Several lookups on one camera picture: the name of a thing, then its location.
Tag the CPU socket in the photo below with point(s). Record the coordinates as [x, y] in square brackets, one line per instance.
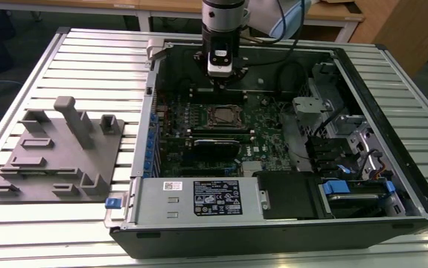
[224, 126]

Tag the green motherboard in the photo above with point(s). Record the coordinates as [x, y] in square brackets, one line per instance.
[265, 145]

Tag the wooden desk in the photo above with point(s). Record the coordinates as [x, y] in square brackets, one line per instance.
[332, 16]

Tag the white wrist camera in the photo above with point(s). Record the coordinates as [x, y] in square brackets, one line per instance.
[219, 64]

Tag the silver CPU green edge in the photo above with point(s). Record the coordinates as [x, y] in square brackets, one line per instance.
[225, 114]

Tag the black PC case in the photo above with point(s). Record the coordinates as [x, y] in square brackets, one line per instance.
[236, 245]

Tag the grey power supply unit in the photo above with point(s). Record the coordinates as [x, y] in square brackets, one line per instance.
[153, 206]

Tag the hard disk in blue carrier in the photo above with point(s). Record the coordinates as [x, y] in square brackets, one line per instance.
[335, 186]

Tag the grey parts rack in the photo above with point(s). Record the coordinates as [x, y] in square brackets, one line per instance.
[60, 167]

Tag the metal drive cage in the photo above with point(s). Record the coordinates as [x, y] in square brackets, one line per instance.
[335, 96]

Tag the grey case stop block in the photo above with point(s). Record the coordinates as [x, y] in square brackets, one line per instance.
[156, 46]

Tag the black plastic shroud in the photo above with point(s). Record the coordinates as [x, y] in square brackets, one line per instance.
[288, 195]

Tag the black graphics card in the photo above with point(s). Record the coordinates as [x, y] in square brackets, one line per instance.
[215, 149]

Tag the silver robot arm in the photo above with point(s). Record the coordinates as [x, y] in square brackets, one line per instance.
[223, 16]

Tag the silver finned heatsink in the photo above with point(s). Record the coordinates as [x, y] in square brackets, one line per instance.
[253, 166]

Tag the wooden cabinet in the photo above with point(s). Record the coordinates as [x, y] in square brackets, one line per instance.
[403, 33]

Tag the silver metal bracket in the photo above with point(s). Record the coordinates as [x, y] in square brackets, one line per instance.
[308, 109]

